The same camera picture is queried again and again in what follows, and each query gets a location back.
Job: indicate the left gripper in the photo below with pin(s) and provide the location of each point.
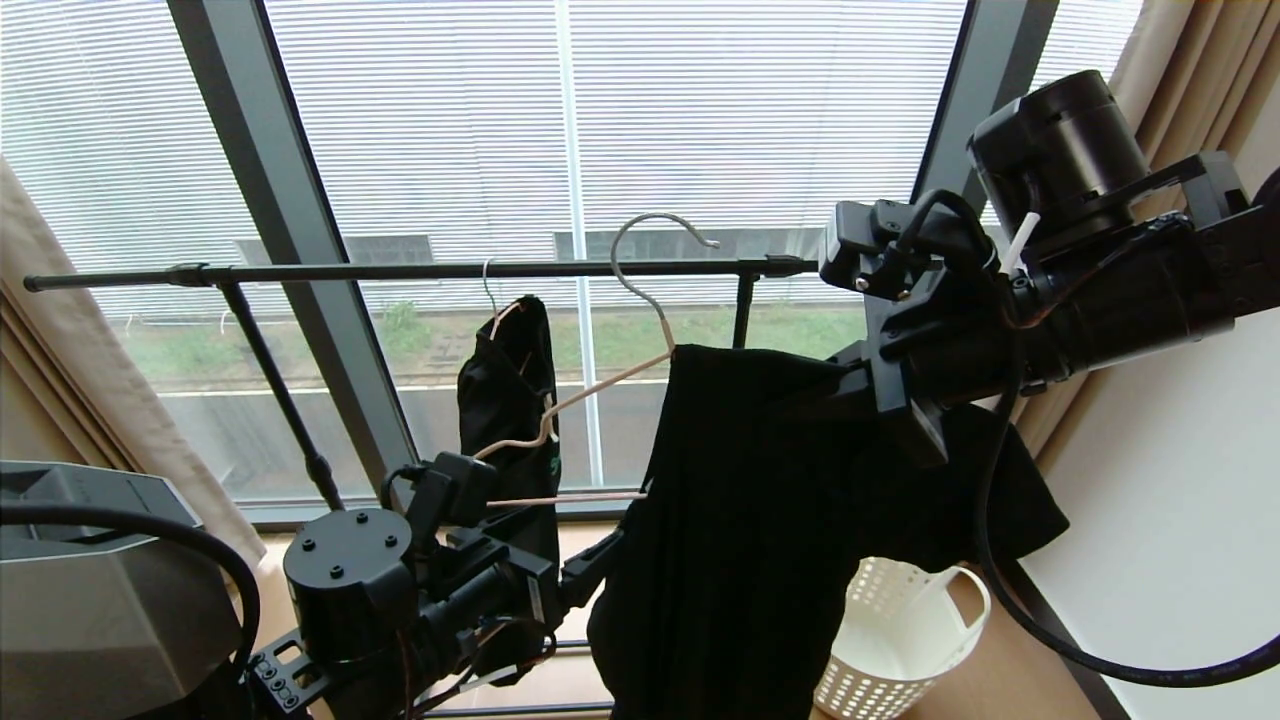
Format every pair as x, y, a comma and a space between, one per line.
490, 610

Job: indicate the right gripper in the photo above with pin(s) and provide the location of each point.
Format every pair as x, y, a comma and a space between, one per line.
1100, 310

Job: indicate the black garment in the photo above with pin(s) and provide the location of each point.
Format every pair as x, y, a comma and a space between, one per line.
510, 400

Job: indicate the heap of clothes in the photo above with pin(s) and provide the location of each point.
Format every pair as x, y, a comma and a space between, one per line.
750, 520

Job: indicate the pink clothes hanger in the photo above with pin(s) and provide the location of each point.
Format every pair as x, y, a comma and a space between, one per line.
490, 300
620, 270

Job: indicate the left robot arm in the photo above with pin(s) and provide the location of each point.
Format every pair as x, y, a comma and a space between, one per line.
100, 600

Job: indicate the black clothes rack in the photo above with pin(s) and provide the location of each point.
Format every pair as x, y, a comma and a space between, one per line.
400, 271

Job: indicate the white laundry basket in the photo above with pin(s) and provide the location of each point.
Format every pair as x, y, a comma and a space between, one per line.
900, 620

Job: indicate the beige curtain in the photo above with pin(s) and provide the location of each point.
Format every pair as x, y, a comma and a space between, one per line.
80, 400
1170, 60

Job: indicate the window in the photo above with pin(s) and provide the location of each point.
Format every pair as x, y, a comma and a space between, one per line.
300, 150

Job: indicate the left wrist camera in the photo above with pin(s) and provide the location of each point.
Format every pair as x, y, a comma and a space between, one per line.
450, 485

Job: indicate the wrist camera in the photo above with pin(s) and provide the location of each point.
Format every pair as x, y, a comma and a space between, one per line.
850, 240
450, 485

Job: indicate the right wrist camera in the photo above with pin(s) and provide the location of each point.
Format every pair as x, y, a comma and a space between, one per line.
850, 240

